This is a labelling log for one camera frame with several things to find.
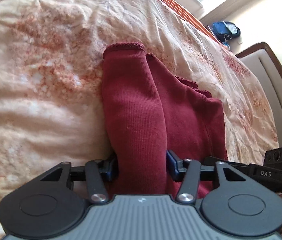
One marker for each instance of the blue backpack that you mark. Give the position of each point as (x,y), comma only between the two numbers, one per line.
(225,29)

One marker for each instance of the dark red knit sweater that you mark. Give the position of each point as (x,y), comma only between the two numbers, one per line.
(149,111)

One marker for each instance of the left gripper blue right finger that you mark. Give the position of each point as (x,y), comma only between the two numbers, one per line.
(187,172)

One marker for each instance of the wooden padded headboard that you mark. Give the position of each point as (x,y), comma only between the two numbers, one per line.
(263,63)

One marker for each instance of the floral beige duvet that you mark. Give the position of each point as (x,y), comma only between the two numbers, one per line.
(50,80)

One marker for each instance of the orange striped bed sheet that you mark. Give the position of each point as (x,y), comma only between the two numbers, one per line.
(187,10)

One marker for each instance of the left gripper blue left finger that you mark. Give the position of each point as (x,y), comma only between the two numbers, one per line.
(98,174)

